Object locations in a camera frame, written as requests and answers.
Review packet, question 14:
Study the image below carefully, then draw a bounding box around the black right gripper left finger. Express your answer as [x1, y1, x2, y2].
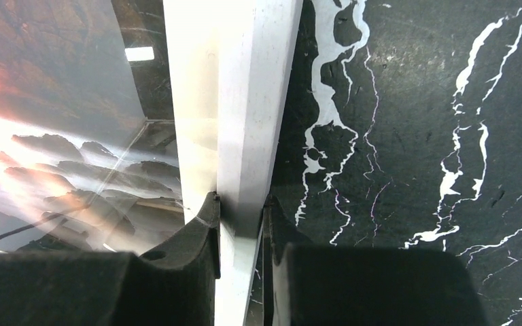
[0, 192, 221, 325]

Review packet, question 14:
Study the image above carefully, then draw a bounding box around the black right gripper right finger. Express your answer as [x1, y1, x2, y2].
[263, 195, 489, 325]

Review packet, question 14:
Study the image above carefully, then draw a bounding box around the white picture frame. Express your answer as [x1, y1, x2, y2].
[163, 1, 302, 325]

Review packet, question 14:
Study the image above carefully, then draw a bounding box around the sunset photo in frame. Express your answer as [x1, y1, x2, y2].
[0, 1, 184, 254]

